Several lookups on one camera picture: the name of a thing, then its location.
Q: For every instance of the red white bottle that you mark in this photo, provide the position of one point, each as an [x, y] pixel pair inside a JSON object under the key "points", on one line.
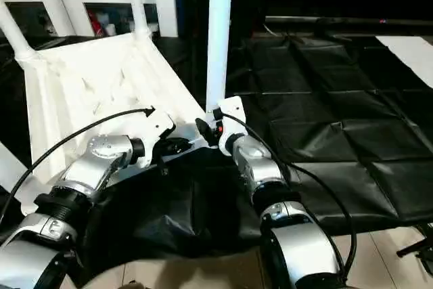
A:
{"points": [[95, 25]]}

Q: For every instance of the white plastic table top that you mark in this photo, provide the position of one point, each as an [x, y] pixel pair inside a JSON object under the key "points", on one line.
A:
{"points": [[101, 76]]}

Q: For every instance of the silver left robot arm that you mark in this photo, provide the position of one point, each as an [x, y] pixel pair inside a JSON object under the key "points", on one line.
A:
{"points": [[101, 153]]}

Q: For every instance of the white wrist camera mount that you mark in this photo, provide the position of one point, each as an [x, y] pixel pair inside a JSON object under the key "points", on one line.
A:
{"points": [[233, 113], [159, 123]]}

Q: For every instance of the black plastic mat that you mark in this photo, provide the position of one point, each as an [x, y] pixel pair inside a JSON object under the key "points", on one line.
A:
{"points": [[321, 116]]}

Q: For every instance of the black floor stand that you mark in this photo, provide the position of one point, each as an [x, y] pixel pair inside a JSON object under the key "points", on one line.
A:
{"points": [[411, 250]]}

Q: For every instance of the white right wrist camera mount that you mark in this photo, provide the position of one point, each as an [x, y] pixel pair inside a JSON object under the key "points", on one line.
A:
{"points": [[233, 113]]}

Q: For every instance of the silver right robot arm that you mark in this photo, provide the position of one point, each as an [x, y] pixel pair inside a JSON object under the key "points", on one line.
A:
{"points": [[257, 160]]}

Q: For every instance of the white flat board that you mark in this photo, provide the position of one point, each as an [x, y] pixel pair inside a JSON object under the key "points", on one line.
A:
{"points": [[406, 55]]}

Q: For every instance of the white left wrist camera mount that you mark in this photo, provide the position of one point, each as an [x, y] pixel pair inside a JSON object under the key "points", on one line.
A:
{"points": [[159, 123]]}

